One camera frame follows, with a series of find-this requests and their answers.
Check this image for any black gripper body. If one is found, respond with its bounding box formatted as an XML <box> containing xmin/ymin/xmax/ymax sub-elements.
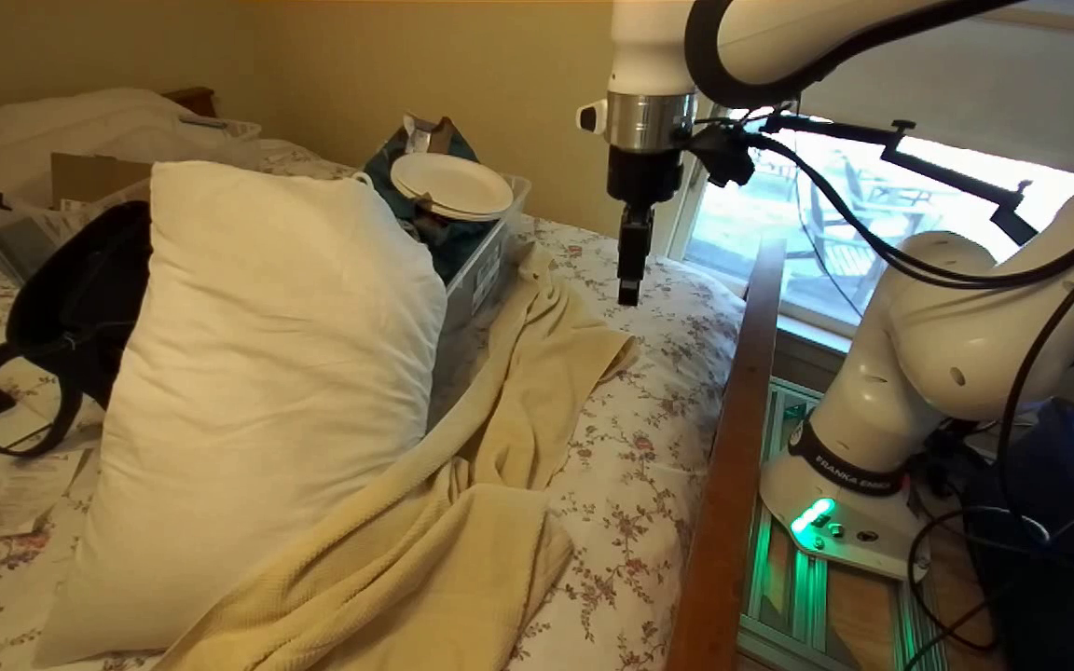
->
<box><xmin>604</xmin><ymin>143</ymin><xmax>691</xmax><ymax>212</ymax></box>

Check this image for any cream fleece blanket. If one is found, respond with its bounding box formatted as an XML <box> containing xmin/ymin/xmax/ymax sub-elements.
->
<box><xmin>156</xmin><ymin>277</ymin><xmax>640</xmax><ymax>671</ymax></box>

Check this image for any bright window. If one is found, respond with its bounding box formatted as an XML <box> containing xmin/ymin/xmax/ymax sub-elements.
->
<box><xmin>672</xmin><ymin>124</ymin><xmax>1074</xmax><ymax>340</ymax></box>

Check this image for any white plate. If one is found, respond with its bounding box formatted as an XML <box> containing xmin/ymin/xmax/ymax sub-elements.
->
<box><xmin>383</xmin><ymin>149</ymin><xmax>519</xmax><ymax>227</ymax></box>

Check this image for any floral bed sheet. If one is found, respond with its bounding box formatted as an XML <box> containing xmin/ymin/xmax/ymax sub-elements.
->
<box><xmin>0</xmin><ymin>135</ymin><xmax>753</xmax><ymax>671</ymax></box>

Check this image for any brown wooden footboard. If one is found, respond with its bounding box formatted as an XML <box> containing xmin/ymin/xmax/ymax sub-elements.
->
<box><xmin>665</xmin><ymin>237</ymin><xmax>789</xmax><ymax>671</ymax></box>

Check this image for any green lit robot stand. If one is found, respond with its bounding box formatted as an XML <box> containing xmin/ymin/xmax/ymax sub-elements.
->
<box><xmin>733</xmin><ymin>369</ymin><xmax>978</xmax><ymax>671</ymax></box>

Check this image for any large white pillow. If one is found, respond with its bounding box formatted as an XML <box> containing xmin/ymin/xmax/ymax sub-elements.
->
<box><xmin>30</xmin><ymin>157</ymin><xmax>451</xmax><ymax>667</ymax></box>

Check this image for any dark wooden headboard piece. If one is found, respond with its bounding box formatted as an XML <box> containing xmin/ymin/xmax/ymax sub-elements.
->
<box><xmin>160</xmin><ymin>83</ymin><xmax>222</xmax><ymax>124</ymax></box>

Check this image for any dark computer tower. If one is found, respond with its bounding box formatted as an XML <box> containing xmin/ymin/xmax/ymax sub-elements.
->
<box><xmin>963</xmin><ymin>395</ymin><xmax>1074</xmax><ymax>671</ymax></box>

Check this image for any brown cardboard piece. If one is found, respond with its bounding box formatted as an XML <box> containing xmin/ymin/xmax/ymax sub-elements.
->
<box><xmin>47</xmin><ymin>149</ymin><xmax>156</xmax><ymax>207</ymax></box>

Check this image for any white bedding pile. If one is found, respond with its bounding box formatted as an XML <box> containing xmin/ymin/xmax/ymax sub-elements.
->
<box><xmin>0</xmin><ymin>85</ymin><xmax>268</xmax><ymax>189</ymax></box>

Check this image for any grey book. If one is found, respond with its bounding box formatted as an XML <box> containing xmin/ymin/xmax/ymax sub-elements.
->
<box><xmin>0</xmin><ymin>200</ymin><xmax>82</xmax><ymax>282</ymax></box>

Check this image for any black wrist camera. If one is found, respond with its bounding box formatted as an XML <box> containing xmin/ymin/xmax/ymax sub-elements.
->
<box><xmin>681</xmin><ymin>124</ymin><xmax>761</xmax><ymax>189</ymax></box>

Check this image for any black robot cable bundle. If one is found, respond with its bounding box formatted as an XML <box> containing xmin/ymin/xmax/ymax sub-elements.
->
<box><xmin>733</xmin><ymin>110</ymin><xmax>1074</xmax><ymax>302</ymax></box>

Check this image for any black floor cable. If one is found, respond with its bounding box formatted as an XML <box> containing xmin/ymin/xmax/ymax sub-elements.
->
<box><xmin>906</xmin><ymin>500</ymin><xmax>1014</xmax><ymax>661</ymax></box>

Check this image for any black bag with strap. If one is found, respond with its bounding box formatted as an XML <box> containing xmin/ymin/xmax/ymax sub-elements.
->
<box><xmin>0</xmin><ymin>197</ymin><xmax>156</xmax><ymax>463</ymax></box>

